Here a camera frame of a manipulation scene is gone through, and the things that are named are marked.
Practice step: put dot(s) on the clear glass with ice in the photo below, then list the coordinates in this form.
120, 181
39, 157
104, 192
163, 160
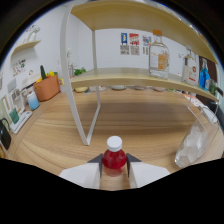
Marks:
195, 143

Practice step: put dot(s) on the colourful wall sticker sheet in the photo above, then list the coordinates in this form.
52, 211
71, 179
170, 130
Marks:
19, 67

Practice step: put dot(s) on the white figurine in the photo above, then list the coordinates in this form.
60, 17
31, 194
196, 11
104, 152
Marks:
33, 33

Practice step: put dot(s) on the white two-tier wooden shelf rack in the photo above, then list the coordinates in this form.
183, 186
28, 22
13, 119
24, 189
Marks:
133, 78

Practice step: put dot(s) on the black bag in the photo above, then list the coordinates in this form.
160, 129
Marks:
5, 136

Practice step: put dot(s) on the orange pot with utensils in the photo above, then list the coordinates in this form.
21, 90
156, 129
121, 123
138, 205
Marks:
46, 88

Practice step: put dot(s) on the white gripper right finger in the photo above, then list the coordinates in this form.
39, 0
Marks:
146, 173

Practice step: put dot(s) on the white bowl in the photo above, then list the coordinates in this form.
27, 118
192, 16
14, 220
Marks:
118, 87

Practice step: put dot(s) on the blue ice cream cup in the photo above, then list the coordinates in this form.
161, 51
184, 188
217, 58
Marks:
97, 88

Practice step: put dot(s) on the small red liquid bottle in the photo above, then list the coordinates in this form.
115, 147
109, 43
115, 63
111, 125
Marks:
114, 161

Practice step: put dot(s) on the brown door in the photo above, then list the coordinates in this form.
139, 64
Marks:
212, 66

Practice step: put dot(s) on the green limes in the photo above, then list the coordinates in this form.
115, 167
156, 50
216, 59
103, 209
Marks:
213, 87

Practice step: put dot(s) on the yellow mug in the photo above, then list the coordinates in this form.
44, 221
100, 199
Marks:
81, 89

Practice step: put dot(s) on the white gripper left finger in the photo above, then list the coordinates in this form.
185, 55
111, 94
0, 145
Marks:
83, 173

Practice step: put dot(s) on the wooden wall shelf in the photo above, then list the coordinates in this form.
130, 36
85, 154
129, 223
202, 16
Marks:
26, 46

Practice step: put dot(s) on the white tray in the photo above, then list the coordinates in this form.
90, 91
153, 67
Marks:
21, 121

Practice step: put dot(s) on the green potted plant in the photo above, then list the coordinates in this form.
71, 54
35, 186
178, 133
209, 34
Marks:
80, 71

